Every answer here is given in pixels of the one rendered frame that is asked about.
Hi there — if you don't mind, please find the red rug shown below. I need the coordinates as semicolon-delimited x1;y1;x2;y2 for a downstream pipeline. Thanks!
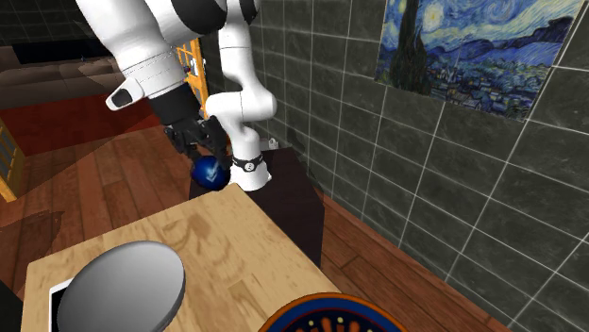
0;93;163;158

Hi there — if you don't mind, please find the yellow wooden cabinet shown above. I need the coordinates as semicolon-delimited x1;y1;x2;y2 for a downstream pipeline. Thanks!
0;116;26;204

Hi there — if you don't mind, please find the white tablet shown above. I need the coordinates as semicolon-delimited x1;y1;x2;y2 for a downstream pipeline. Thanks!
47;277;76;332

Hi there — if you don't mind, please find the grey round disc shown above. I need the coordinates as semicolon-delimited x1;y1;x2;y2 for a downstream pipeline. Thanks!
57;240;187;332

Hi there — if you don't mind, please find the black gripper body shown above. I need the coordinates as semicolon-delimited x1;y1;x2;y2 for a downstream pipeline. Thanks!
147;83;205;131

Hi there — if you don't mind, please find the shiny blue ball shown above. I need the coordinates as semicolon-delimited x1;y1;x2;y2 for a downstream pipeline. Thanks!
191;155;231;191

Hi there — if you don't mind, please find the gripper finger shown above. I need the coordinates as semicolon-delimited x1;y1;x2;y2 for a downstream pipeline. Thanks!
196;114;231;172
163;125;200;157

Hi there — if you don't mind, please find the blue plate with orange rim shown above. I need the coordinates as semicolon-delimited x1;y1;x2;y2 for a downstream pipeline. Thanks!
257;291;409;332

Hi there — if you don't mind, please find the blue night sky painting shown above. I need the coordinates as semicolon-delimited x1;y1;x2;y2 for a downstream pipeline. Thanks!
374;0;586;123

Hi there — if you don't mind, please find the light wooden table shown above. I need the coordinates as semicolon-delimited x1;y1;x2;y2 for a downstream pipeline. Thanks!
20;182;343;332

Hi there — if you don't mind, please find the dark robot stand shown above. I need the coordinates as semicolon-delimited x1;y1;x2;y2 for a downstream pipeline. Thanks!
188;146;326;269

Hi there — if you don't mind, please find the yellow framed door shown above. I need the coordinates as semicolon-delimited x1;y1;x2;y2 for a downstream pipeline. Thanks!
176;38;207;119

